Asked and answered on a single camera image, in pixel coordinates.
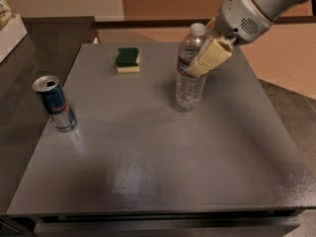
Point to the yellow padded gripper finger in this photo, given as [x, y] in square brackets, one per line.
[213, 53]
[209, 27]

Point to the blue silver energy drink can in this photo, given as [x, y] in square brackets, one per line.
[50, 93]

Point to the green and yellow sponge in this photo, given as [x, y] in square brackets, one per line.
[128, 60]

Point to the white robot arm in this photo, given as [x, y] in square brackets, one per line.
[272, 9]

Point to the dark side counter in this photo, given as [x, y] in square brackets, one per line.
[50, 47]

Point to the clear plastic water bottle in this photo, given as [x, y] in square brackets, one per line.
[189, 88]

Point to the grey robot gripper body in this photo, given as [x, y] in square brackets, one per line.
[242, 20]

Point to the white box on counter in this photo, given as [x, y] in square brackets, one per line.
[11, 35]

